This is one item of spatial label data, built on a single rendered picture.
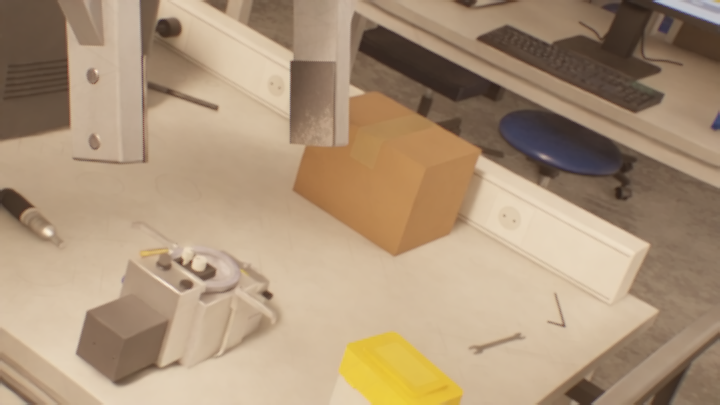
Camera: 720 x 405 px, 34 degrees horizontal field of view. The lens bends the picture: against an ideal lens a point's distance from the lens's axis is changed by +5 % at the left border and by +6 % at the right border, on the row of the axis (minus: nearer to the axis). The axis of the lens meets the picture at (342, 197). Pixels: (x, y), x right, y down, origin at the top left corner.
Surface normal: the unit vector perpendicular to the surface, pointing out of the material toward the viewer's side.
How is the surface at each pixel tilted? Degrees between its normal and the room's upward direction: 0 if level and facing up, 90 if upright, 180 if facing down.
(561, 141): 7
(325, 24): 84
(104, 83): 84
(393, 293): 0
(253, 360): 0
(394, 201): 90
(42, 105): 90
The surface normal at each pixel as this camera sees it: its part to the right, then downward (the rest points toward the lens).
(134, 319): 0.28, -0.86
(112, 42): -0.58, 0.09
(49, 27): 0.77, 0.47
